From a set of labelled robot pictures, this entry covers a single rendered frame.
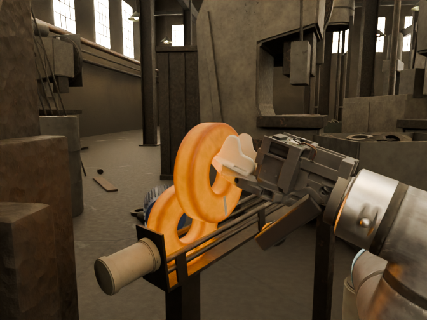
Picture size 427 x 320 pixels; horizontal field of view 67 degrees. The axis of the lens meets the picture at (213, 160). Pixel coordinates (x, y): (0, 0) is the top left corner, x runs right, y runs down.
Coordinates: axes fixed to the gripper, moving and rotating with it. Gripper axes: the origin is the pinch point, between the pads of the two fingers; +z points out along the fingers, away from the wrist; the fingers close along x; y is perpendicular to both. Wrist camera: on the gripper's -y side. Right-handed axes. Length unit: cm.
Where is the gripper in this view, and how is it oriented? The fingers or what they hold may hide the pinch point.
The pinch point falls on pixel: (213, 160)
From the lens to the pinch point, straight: 51.0
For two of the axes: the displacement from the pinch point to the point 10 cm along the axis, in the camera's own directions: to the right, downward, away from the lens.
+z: -8.0, -3.5, 4.9
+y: 2.2, -9.3, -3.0
